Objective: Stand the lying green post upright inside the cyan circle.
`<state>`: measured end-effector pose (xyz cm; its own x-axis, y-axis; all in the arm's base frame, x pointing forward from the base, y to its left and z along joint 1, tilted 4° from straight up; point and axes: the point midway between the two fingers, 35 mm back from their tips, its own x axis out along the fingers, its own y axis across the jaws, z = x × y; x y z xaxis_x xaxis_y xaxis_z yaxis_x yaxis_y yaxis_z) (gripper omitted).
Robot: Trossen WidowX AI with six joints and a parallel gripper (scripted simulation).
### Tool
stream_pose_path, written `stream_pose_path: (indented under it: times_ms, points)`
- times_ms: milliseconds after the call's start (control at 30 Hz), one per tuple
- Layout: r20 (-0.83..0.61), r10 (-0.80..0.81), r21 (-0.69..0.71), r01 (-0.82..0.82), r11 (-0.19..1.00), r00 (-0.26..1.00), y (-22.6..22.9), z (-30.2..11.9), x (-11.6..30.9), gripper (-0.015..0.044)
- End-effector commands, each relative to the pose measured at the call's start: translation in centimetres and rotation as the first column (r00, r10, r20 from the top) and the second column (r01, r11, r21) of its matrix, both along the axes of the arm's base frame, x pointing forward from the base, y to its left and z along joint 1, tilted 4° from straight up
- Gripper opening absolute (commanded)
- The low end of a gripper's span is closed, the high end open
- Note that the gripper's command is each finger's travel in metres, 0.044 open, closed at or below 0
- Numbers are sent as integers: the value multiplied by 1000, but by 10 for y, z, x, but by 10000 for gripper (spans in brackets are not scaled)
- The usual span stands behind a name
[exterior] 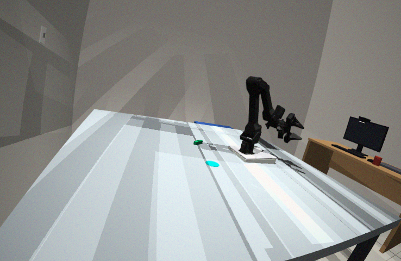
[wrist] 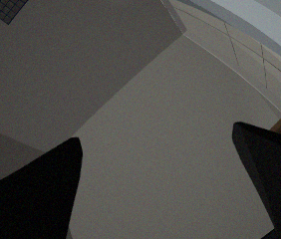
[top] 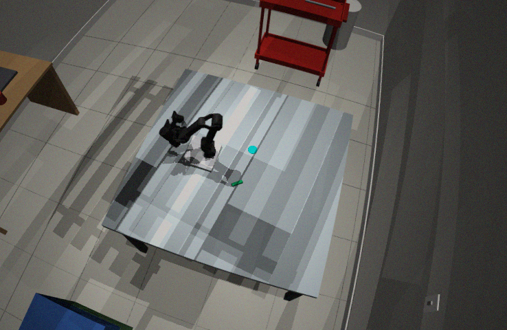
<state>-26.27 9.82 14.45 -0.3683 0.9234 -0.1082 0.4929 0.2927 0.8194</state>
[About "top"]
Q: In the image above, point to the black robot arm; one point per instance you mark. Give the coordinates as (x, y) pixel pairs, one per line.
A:
(207, 143)

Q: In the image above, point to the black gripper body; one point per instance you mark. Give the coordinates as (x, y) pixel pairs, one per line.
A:
(176, 118)

